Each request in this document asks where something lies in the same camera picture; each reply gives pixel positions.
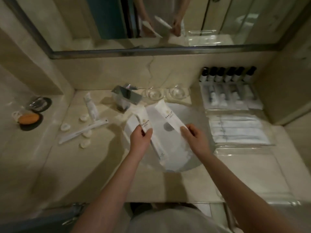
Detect person's right hand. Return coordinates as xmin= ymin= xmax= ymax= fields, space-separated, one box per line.
xmin=179 ymin=123 xmax=213 ymax=159

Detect person's left hand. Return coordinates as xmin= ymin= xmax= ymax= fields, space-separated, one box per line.
xmin=129 ymin=124 xmax=154 ymax=159

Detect stack of long white packets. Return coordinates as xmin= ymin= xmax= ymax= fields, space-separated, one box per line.
xmin=208 ymin=115 xmax=271 ymax=145

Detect clear acrylic tray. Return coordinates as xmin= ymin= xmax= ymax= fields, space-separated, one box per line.
xmin=205 ymin=111 xmax=276 ymax=150
xmin=213 ymin=145 xmax=302 ymax=206
xmin=199 ymin=81 xmax=265 ymax=112

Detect clear glass dish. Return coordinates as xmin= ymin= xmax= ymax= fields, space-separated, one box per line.
xmin=167 ymin=84 xmax=191 ymax=100
xmin=143 ymin=86 xmax=166 ymax=101

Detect white tube packet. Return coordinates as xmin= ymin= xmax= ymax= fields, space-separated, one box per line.
xmin=83 ymin=92 xmax=98 ymax=122

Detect clear drinking glass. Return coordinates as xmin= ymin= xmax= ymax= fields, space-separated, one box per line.
xmin=25 ymin=95 xmax=48 ymax=112

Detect person's left forearm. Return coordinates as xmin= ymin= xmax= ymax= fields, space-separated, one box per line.
xmin=70 ymin=152 xmax=149 ymax=233

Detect person's right forearm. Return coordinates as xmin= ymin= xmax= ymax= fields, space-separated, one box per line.
xmin=204 ymin=152 xmax=311 ymax=233

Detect white sink basin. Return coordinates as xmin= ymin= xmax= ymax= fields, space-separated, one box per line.
xmin=124 ymin=102 xmax=215 ymax=172

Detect chrome faucet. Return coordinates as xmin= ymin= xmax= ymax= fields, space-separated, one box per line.
xmin=111 ymin=83 xmax=144 ymax=112

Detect round black coaster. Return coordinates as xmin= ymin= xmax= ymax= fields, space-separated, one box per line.
xmin=29 ymin=97 xmax=52 ymax=113

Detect round black soap dish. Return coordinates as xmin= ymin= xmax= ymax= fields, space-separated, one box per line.
xmin=18 ymin=113 xmax=44 ymax=131

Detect orange soap with cord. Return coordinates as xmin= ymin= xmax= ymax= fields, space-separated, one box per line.
xmin=11 ymin=111 xmax=40 ymax=125

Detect metal framed wall mirror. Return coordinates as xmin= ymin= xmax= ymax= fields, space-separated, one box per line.
xmin=0 ymin=0 xmax=311 ymax=60

